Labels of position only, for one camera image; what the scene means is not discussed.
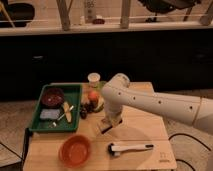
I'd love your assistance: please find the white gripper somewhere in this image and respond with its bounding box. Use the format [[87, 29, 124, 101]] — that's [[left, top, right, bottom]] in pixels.
[[98, 114, 122, 132]]

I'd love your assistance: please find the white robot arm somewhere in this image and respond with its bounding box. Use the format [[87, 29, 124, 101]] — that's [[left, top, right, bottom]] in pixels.
[[101, 73, 213, 135]]

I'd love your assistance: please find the red plastic bowl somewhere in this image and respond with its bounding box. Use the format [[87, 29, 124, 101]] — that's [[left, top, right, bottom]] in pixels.
[[58, 134, 91, 168]]

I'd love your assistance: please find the dark maroon bowl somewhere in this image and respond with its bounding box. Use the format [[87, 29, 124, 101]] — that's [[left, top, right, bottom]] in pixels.
[[41, 87, 64, 108]]

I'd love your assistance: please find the green vegetable toy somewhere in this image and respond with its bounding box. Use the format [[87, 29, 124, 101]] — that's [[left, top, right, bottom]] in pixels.
[[93, 101, 104, 113]]

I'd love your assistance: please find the dark grapes toy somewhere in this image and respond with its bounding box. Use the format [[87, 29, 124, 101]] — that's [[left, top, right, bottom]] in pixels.
[[80, 103, 94, 119]]

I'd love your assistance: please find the orange fruit toy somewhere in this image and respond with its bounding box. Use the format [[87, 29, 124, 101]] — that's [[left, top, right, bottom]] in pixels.
[[88, 91, 99, 103]]

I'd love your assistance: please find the white spoon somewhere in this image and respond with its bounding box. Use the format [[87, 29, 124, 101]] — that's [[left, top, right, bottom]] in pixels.
[[52, 105, 74, 127]]

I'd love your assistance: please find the yellow banana toy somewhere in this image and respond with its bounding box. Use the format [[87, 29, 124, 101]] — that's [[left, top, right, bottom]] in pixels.
[[63, 101, 72, 123]]

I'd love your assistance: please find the white paper cup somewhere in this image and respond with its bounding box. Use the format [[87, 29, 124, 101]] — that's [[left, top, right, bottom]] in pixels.
[[87, 73, 100, 88]]

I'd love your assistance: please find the green plastic tray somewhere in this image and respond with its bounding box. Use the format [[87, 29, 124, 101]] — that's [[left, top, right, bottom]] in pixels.
[[29, 84, 82, 133]]

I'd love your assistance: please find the grey blue sponge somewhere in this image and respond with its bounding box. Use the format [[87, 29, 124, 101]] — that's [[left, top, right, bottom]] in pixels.
[[40, 109, 60, 120]]

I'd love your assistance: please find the black chair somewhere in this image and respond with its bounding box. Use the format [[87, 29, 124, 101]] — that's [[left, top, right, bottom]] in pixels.
[[0, 2, 35, 28]]

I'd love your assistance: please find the white black handled brush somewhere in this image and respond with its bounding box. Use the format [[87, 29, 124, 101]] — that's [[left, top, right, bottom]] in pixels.
[[107, 143, 154, 156]]

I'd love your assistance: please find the black cable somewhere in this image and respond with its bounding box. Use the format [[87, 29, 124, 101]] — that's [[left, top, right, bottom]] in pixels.
[[168, 132, 213, 171]]

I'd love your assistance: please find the wooden post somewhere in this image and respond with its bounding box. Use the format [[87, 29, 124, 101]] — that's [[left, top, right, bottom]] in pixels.
[[56, 0, 70, 31], [120, 0, 131, 29]]

